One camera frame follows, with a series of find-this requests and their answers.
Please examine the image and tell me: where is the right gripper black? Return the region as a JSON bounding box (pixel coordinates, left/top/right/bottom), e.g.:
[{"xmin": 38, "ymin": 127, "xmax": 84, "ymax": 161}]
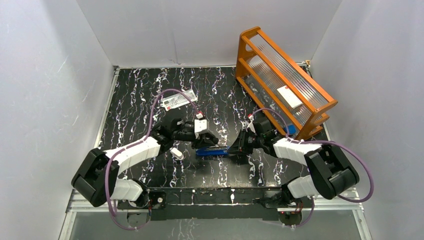
[{"xmin": 227, "ymin": 128, "xmax": 264, "ymax": 155}]

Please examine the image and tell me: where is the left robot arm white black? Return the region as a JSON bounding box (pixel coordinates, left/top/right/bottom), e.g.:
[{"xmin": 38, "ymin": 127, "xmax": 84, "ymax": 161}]
[{"xmin": 71, "ymin": 118, "xmax": 219, "ymax": 208}]

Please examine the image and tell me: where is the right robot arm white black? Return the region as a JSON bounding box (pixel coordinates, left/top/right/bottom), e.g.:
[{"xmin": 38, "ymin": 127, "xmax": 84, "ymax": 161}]
[{"xmin": 228, "ymin": 118, "xmax": 360, "ymax": 207}]

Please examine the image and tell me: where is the clear plastic package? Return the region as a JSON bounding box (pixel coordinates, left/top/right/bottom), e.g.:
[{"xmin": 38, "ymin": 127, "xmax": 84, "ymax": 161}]
[{"xmin": 160, "ymin": 89, "xmax": 198, "ymax": 111}]

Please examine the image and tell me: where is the blue object on shelf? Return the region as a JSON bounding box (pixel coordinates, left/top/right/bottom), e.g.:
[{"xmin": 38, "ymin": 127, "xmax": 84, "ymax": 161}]
[{"xmin": 288, "ymin": 124, "xmax": 296, "ymax": 135}]

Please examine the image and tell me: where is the white box on shelf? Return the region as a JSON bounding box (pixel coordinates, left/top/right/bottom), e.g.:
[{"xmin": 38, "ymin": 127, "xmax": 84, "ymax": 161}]
[{"xmin": 277, "ymin": 85, "xmax": 303, "ymax": 109}]

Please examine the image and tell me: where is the orange wooden shelf rack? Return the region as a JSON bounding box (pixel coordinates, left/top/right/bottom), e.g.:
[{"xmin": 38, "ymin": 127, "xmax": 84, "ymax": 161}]
[{"xmin": 235, "ymin": 26, "xmax": 338, "ymax": 140}]

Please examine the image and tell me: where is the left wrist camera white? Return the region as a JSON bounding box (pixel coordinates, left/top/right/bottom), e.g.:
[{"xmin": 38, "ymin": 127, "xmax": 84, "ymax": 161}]
[{"xmin": 194, "ymin": 119, "xmax": 209, "ymax": 134}]

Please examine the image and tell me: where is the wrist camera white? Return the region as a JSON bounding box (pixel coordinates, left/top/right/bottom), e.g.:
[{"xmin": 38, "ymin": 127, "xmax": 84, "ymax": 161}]
[
  {"xmin": 194, "ymin": 119, "xmax": 209, "ymax": 134},
  {"xmin": 246, "ymin": 114, "xmax": 256, "ymax": 133}
]

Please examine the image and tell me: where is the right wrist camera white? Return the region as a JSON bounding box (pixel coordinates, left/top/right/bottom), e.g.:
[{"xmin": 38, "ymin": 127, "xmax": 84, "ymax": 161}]
[{"xmin": 246, "ymin": 114, "xmax": 256, "ymax": 133}]

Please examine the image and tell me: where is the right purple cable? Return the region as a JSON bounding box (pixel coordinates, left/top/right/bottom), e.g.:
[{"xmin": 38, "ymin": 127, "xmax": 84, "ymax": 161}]
[{"xmin": 247, "ymin": 107, "xmax": 375, "ymax": 229}]

